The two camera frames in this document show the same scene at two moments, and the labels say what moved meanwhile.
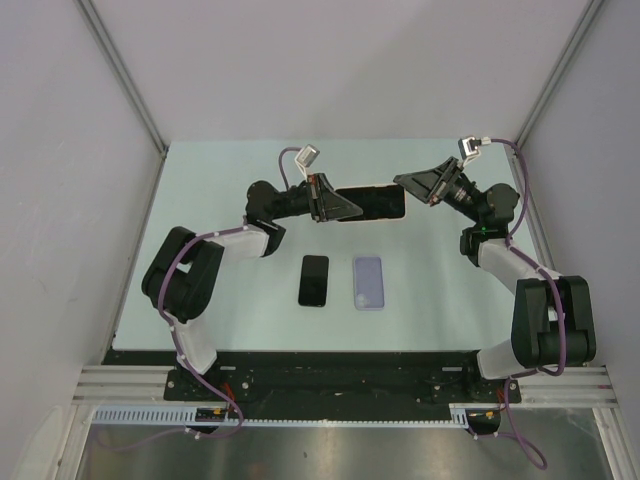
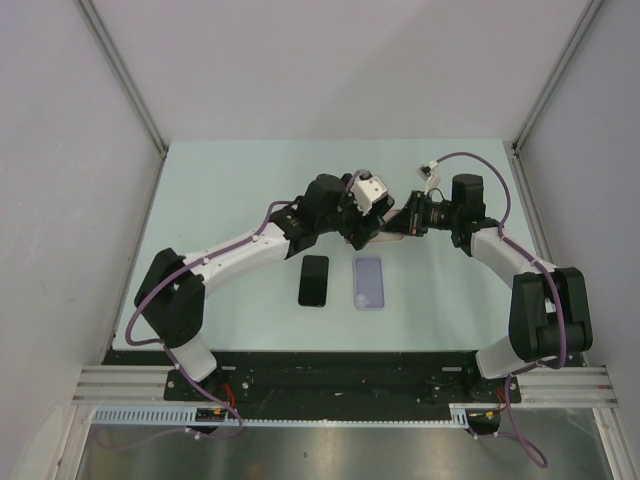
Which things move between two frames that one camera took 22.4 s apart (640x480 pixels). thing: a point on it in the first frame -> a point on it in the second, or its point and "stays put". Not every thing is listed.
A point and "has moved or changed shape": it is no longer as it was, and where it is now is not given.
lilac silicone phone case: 368,283 stays put
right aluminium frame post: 590,12 stays put
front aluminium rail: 574,386 stays put
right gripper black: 440,180 -> 417,203
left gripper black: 326,204 -> 355,233
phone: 376,202 has moved or changed shape
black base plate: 329,378 stays put
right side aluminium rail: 621,453 stays put
